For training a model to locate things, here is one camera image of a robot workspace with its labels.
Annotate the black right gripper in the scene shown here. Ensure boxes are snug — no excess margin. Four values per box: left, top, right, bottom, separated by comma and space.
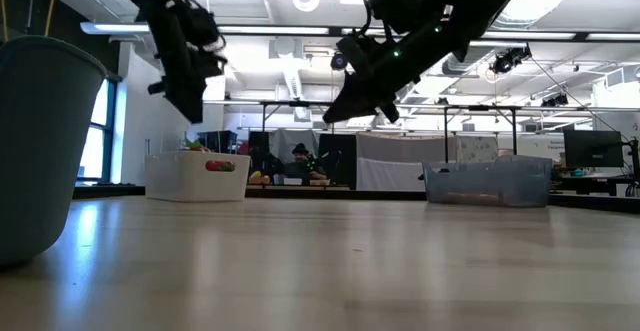
322, 19, 470, 125

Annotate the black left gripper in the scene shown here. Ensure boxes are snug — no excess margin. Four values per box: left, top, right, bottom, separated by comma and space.
149, 0, 229, 125

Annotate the black panel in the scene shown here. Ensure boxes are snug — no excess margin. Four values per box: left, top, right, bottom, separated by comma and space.
317, 133, 358, 173
247, 130, 274, 175

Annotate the white partition sheet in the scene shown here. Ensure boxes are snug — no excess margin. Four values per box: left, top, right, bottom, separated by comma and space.
356, 131, 459, 193

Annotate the white plastic basket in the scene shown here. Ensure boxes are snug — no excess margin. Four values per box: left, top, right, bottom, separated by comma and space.
144, 150, 252, 203

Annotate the person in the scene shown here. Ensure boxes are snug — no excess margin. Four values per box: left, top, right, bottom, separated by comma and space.
279, 142, 329, 182

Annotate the window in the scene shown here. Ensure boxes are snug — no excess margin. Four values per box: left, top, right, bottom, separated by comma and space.
74, 76, 119, 181

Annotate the yellow fruit pile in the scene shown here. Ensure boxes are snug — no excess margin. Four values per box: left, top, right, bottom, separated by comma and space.
248, 169, 273, 186

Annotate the long ceiling light strip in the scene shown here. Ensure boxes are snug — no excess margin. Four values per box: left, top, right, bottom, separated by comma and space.
469, 30, 640, 42
79, 20, 331, 37

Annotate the speckled white board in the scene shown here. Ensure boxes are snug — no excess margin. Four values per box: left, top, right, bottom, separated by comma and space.
457, 135, 500, 165

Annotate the grey translucent plastic basket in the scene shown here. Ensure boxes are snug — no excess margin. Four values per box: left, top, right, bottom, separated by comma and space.
421, 154, 554, 209

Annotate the teal plastic basket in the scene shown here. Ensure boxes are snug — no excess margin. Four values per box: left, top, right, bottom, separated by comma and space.
0, 34, 108, 267

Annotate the black computer monitor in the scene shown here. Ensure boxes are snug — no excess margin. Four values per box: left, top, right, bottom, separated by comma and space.
563, 129, 624, 168

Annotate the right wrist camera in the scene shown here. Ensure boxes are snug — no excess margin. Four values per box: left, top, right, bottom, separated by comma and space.
348, 34, 375, 75

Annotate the black ceiling camera cluster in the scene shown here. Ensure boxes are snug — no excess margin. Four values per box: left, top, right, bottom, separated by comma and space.
489, 45, 533, 76

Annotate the yellow hanging cord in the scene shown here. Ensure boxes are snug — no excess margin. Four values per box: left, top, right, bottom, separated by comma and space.
43, 0, 57, 38

